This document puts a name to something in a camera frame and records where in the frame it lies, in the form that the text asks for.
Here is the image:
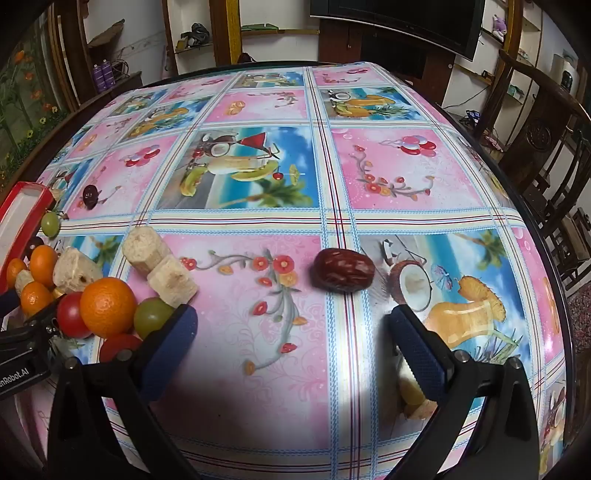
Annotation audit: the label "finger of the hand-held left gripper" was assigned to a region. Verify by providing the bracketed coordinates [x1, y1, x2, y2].
[0, 290, 60, 334]

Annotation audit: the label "fruit print tablecloth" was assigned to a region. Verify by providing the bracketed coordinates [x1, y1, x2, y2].
[14, 62, 571, 480]

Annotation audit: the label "black television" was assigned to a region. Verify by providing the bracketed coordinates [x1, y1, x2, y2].
[309, 0, 486, 62]

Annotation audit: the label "small orange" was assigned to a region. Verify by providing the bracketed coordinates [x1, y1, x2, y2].
[20, 281, 55, 319]
[6, 258, 27, 291]
[30, 245, 59, 289]

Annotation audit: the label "red rimmed white tray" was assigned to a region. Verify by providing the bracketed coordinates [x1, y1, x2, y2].
[0, 181, 57, 292]

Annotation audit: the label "red dried date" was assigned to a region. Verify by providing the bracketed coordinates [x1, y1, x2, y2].
[311, 248, 376, 294]

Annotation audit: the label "red tomato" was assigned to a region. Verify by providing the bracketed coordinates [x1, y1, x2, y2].
[99, 334, 143, 364]
[55, 292, 93, 340]

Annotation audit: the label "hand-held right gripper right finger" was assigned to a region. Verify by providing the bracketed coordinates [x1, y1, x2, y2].
[385, 305, 541, 480]

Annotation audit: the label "large orange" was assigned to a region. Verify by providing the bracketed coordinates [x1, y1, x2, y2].
[80, 277, 138, 339]

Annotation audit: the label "dark wooden television cabinet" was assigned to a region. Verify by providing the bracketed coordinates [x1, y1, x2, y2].
[318, 18, 458, 109]

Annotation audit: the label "purple bottles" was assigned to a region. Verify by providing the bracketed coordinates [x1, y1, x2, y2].
[92, 61, 117, 92]

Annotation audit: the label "flower wall poster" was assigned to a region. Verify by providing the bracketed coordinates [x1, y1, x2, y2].
[0, 28, 70, 185]

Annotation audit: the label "dark wooden chair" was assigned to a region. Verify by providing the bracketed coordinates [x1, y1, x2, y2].
[485, 50, 591, 291]

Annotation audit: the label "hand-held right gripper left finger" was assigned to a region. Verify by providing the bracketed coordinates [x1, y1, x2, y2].
[46, 304, 199, 480]

